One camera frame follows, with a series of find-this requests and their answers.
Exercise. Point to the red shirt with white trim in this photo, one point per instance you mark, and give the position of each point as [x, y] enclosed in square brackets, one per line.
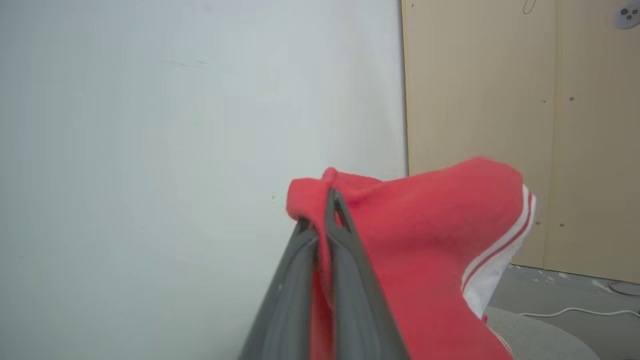
[425, 240]

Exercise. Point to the beige wooden cabinet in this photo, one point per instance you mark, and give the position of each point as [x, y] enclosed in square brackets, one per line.
[500, 100]

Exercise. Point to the round grey wall device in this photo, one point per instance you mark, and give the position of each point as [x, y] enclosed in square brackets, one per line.
[629, 16]

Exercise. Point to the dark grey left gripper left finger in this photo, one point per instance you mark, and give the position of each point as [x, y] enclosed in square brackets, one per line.
[287, 310]

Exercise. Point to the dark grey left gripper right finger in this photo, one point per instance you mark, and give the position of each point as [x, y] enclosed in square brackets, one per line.
[357, 310]

